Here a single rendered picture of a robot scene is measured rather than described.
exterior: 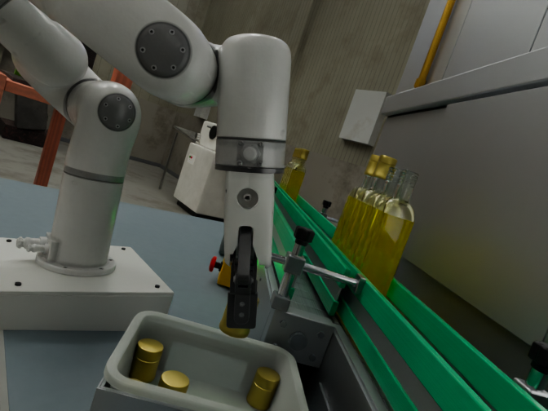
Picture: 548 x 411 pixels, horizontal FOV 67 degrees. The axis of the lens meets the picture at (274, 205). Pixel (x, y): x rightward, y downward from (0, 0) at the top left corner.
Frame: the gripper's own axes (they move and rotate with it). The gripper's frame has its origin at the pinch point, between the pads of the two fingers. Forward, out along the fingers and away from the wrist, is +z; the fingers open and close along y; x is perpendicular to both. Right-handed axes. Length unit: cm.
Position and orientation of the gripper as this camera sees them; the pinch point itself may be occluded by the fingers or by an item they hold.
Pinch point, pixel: (242, 302)
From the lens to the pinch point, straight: 48.6
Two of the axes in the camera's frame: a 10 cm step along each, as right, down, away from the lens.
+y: -0.4, -1.3, 9.9
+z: -0.6, 9.9, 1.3
